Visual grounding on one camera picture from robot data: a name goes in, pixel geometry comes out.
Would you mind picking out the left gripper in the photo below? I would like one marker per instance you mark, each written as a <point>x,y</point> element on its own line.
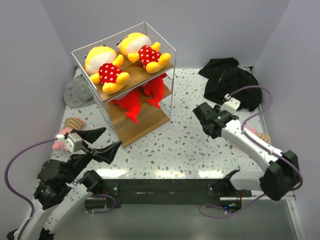
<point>106,153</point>

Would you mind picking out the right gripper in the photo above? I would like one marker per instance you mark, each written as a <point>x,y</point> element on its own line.
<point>217,108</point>

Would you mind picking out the red shark plush front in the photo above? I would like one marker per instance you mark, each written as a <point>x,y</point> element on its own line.
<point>131,103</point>

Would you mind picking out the red shark plush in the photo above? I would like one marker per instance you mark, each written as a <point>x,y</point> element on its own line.
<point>155,88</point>
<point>131,103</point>

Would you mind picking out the pink plush striped hat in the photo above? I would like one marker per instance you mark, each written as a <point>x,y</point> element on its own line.
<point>71,123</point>
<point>263,136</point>

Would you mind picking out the red shark plush back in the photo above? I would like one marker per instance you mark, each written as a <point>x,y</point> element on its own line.
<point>155,88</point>

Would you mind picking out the yellow plush red dotted dress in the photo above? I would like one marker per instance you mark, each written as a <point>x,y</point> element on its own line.
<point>102,64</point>

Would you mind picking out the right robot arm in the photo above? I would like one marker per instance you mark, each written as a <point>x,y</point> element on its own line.
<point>279,171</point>

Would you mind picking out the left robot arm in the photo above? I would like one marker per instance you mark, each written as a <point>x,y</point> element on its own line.
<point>64,185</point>

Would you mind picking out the black jacket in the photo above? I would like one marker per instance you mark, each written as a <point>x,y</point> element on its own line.
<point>224,76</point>

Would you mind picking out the grey cloth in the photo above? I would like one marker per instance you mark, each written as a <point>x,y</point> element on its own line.
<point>77,93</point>

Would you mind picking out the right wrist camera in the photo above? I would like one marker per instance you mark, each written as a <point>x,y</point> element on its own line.
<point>230,105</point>

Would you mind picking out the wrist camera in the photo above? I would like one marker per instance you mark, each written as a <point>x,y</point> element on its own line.
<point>71,141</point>
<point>230,105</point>

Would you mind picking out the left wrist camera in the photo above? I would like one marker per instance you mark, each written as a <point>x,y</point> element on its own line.
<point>71,141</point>

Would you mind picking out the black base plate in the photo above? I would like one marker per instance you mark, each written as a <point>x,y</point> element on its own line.
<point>174,192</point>

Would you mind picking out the white wire wooden shelf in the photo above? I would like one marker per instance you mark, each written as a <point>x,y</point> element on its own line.
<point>149,117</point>

